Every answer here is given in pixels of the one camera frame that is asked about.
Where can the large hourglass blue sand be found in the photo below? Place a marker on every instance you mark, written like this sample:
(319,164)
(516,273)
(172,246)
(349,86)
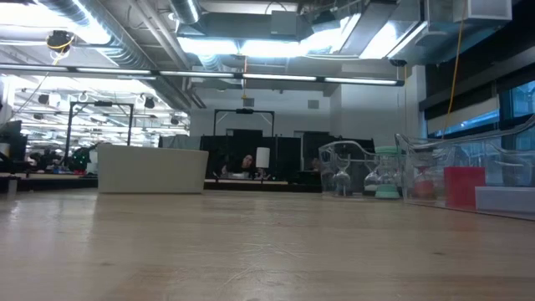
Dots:
(342,177)

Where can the mint green capped hourglass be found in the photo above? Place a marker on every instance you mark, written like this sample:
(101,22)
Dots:
(388,192)

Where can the red sand hourglass black caps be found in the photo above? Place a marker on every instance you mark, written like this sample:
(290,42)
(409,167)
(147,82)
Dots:
(424,188)

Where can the red cube wall charger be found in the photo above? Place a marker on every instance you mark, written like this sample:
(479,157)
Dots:
(462,188)

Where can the lavender cube wall charger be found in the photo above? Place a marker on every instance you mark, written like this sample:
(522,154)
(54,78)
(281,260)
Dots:
(505,200)

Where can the black office partition row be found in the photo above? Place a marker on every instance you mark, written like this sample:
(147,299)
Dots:
(288,154)

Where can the white cylinder lamp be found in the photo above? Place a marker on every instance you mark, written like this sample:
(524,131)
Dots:
(262,157)

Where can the person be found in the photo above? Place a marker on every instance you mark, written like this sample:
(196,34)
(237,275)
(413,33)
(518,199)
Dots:
(246,162)

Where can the clear plastic bin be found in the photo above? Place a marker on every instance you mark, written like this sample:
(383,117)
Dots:
(514,167)
(330,184)

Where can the long ceiling light strip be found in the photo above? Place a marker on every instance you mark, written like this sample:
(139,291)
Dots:
(359,80)

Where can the white plastic bin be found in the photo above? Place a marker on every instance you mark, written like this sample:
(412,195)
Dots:
(150,169)

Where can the grey ceiling box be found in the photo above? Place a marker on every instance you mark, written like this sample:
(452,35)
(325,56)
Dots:
(284,23)

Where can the black monitor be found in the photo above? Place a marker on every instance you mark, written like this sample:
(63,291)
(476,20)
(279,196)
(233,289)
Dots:
(14,140)

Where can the white ceiling box unit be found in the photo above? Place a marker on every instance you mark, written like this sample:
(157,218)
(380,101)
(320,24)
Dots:
(480,9)

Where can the black metal frame stand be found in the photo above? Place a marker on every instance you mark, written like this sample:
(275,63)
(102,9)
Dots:
(244,111)
(102,103)

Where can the grey wall vent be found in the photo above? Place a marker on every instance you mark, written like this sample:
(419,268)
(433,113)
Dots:
(248,102)
(313,104)

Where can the black ceiling dome camera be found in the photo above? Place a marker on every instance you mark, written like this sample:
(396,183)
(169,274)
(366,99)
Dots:
(60,41)

